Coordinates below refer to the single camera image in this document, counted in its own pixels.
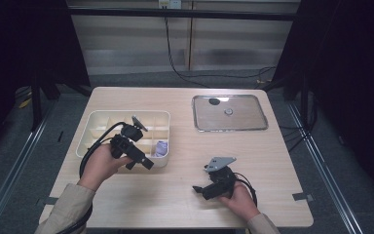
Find person's left hand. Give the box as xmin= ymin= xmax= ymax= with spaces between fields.
xmin=77 ymin=142 xmax=134 ymax=193

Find black metal stand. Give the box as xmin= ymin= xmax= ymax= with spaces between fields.
xmin=283 ymin=74 xmax=310 ymax=129

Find black wall cable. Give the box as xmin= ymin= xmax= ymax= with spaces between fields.
xmin=164 ymin=8 xmax=277 ymax=90

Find black floor cables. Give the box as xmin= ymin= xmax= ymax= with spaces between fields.
xmin=279 ymin=125 xmax=310 ymax=153

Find light purple cloth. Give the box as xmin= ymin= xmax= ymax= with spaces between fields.
xmin=155 ymin=139 xmax=169 ymax=158

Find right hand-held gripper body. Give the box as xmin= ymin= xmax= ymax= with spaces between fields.
xmin=204 ymin=156 xmax=239 ymax=200

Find cream divided storage box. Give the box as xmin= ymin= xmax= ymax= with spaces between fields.
xmin=75 ymin=109 xmax=171 ymax=169

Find silver floor rail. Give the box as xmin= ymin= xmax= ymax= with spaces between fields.
xmin=0 ymin=97 xmax=58 ymax=234
xmin=286 ymin=102 xmax=359 ymax=234

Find grey tape piece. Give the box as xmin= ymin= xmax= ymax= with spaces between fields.
xmin=291 ymin=192 xmax=315 ymax=202
xmin=35 ymin=196 xmax=61 ymax=208

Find person's right hand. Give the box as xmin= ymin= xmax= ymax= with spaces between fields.
xmin=218 ymin=181 xmax=261 ymax=223

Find white wall outlet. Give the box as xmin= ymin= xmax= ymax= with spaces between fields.
xmin=158 ymin=0 xmax=183 ymax=10

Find dark curtain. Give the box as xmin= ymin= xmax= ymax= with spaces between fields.
xmin=272 ymin=0 xmax=374 ymax=196
xmin=0 ymin=0 xmax=91 ymax=157

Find yellow floor object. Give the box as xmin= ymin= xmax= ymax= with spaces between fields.
xmin=19 ymin=97 xmax=33 ymax=110

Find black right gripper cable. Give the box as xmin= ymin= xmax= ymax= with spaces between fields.
xmin=233 ymin=172 xmax=258 ymax=208

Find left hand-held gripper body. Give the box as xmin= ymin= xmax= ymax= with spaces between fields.
xmin=109 ymin=115 xmax=149 ymax=161

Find silver metal tray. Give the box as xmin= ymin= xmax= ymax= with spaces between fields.
xmin=191 ymin=94 xmax=270 ymax=134

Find black horizontal bar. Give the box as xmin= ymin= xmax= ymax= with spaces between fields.
xmin=67 ymin=8 xmax=301 ymax=22

